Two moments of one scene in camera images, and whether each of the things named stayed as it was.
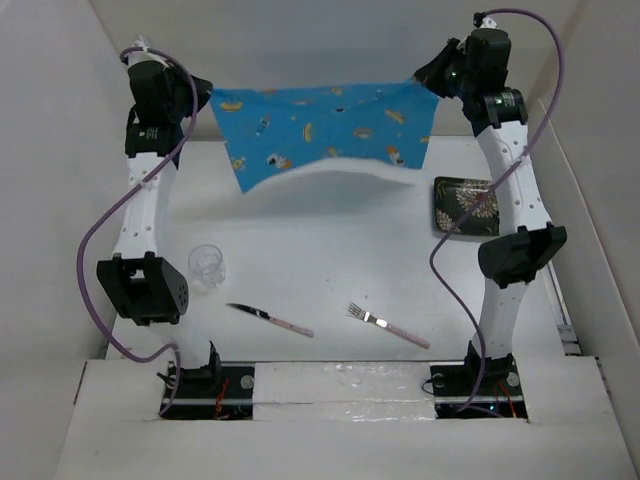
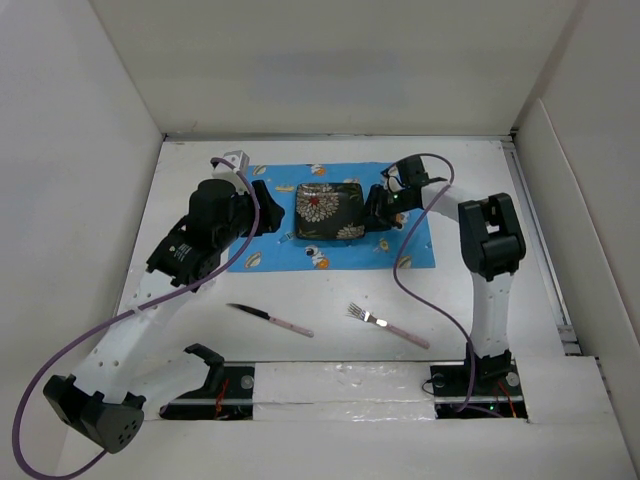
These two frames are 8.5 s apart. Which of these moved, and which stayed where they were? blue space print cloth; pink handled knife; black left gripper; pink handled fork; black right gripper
Moved: black right gripper; black left gripper; blue space print cloth
Stayed: pink handled knife; pink handled fork
